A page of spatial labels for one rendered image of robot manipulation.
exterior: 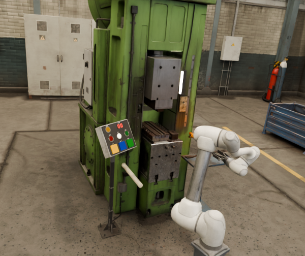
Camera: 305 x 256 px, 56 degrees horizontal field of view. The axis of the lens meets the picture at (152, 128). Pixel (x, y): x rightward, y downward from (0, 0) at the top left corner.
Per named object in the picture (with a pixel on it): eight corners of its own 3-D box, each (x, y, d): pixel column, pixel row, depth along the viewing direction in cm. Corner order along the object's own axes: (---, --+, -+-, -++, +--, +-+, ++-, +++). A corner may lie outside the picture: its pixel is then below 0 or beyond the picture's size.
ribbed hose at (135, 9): (130, 176, 310) (140, 6, 253) (123, 177, 306) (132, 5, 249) (128, 173, 313) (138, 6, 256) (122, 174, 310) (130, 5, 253)
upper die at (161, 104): (172, 108, 293) (173, 99, 290) (154, 109, 284) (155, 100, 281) (153, 98, 328) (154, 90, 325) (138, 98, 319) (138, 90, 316)
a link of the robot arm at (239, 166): (231, 171, 253) (242, 162, 254) (242, 181, 240) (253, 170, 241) (225, 164, 248) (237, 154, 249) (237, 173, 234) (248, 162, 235)
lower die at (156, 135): (168, 140, 305) (169, 132, 302) (152, 142, 296) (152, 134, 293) (151, 127, 340) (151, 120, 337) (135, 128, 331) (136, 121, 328)
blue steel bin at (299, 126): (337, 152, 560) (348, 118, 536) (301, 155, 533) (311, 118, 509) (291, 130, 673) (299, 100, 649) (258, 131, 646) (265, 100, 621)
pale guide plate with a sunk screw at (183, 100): (185, 111, 317) (187, 96, 312) (179, 112, 313) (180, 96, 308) (184, 110, 319) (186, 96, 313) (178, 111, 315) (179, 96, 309)
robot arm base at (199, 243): (232, 246, 205) (233, 240, 204) (211, 259, 192) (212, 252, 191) (213, 231, 219) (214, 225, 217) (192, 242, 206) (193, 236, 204)
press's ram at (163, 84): (184, 98, 296) (188, 59, 282) (151, 100, 279) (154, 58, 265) (164, 90, 331) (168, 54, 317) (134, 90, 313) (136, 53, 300)
